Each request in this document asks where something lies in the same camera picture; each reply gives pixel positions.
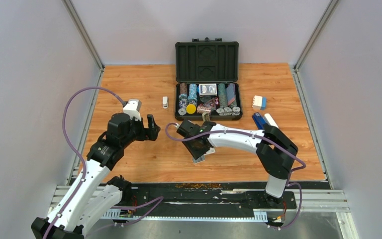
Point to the blue playing card deck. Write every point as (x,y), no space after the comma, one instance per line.
(207,89)

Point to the white blue toy block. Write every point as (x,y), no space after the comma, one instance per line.
(259,102)

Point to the black poker chip case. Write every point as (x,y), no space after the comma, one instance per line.
(207,61)

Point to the blue stapler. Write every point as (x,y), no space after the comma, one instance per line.
(258,120)

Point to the small white stapler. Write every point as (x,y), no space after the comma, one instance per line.
(165,102)

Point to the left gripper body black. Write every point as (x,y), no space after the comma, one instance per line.
(138,132)

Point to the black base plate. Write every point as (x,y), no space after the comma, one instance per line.
(209,200)

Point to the grey staple strip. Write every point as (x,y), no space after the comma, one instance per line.
(199,160)

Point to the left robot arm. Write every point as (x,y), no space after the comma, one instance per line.
(78,211)

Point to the grey green white stapler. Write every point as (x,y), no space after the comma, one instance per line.
(206,117)

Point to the yellow dealer chip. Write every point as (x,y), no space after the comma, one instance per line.
(191,109)

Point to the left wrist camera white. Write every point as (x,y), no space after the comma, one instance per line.
(132,108)

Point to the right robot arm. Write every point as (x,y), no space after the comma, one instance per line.
(276,152)

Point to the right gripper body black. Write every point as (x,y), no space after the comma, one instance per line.
(196,151)

